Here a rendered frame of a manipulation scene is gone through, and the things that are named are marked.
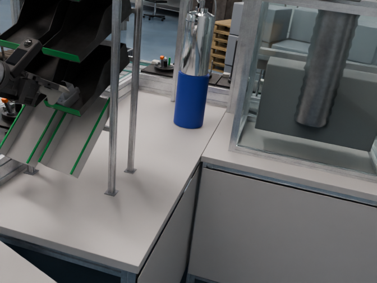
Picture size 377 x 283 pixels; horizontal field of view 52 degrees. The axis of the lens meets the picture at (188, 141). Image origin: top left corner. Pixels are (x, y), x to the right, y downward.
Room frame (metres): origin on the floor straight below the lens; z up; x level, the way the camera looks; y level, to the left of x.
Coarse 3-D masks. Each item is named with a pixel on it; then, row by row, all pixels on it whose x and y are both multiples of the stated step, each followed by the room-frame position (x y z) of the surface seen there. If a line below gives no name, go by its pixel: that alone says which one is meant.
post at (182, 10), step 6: (180, 0) 2.18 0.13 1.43; (186, 0) 2.17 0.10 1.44; (180, 6) 2.18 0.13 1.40; (186, 6) 2.17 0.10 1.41; (180, 12) 2.18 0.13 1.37; (180, 18) 2.18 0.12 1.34; (180, 24) 2.18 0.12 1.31; (180, 30) 2.18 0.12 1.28; (180, 36) 2.18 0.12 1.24; (180, 42) 2.18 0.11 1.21; (180, 48) 2.18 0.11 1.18; (174, 60) 2.18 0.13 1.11; (174, 66) 2.18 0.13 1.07; (174, 72) 2.18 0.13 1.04; (174, 78) 2.18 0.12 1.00; (174, 84) 2.18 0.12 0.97; (174, 90) 2.18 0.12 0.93; (174, 96) 2.18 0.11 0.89
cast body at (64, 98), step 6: (60, 84) 1.07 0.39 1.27; (66, 84) 1.08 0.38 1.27; (72, 84) 1.08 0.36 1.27; (72, 90) 1.08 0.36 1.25; (78, 90) 1.13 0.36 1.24; (60, 96) 1.06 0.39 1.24; (66, 96) 1.06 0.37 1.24; (72, 96) 1.08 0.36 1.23; (78, 96) 1.10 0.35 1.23; (60, 102) 1.06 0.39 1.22; (66, 102) 1.06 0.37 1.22; (72, 102) 1.08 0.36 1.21
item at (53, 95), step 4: (40, 88) 0.96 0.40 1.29; (44, 88) 0.97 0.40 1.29; (60, 88) 0.99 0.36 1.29; (64, 88) 1.00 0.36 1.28; (40, 92) 0.96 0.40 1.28; (44, 92) 0.96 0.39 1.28; (48, 92) 0.97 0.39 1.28; (52, 92) 0.98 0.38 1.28; (56, 92) 0.99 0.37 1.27; (60, 92) 0.99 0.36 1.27; (68, 92) 1.02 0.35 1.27; (48, 96) 0.97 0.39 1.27; (52, 96) 0.98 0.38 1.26; (56, 96) 0.99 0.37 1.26; (48, 100) 0.97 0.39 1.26; (52, 100) 0.98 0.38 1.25; (56, 100) 0.98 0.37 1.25; (52, 104) 0.98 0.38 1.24
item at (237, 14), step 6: (234, 6) 3.76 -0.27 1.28; (240, 6) 3.73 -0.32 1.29; (234, 12) 3.76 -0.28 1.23; (240, 12) 3.73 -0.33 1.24; (234, 18) 3.75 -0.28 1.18; (240, 18) 3.72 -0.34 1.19; (234, 24) 3.75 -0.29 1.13; (234, 30) 3.74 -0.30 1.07; (228, 36) 3.76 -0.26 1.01; (234, 36) 3.73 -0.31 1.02; (228, 42) 3.76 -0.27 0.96; (234, 42) 3.73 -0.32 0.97; (228, 48) 3.75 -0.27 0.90; (234, 48) 3.72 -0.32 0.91; (228, 54) 3.75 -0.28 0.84; (228, 60) 3.74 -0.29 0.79; (228, 66) 3.75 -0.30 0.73; (228, 72) 3.75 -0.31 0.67
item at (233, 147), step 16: (256, 0) 1.60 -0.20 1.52; (272, 0) 1.59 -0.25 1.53; (288, 0) 1.58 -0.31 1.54; (304, 0) 1.57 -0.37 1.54; (320, 0) 1.97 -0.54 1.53; (336, 0) 1.96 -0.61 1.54; (256, 16) 1.60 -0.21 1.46; (240, 80) 1.61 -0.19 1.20; (240, 96) 1.60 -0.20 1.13; (240, 112) 1.60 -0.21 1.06; (272, 160) 1.56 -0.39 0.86; (288, 160) 1.55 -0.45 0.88; (304, 160) 1.54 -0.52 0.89; (352, 176) 1.49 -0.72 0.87; (368, 176) 1.48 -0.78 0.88
